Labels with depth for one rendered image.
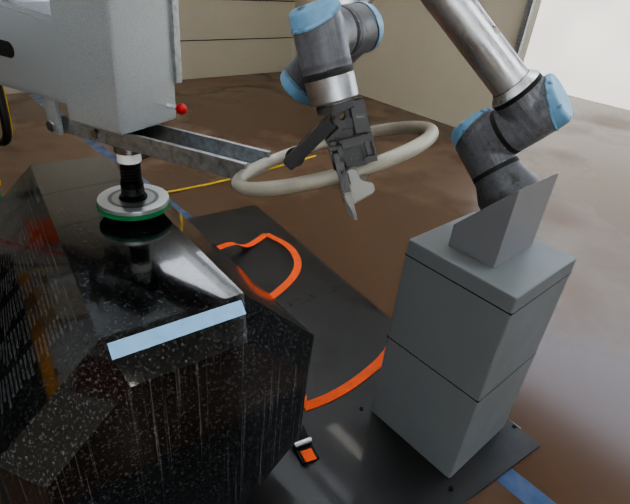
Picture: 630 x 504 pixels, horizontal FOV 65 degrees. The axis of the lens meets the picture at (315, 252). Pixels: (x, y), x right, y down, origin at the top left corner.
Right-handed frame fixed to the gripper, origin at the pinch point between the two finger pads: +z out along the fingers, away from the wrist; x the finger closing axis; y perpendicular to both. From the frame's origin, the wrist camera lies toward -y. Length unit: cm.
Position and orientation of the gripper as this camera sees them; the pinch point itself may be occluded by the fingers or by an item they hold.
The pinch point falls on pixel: (348, 209)
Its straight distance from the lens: 96.1
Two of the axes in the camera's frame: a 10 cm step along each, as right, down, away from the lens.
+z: 2.5, 9.0, 3.5
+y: 9.7, -2.4, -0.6
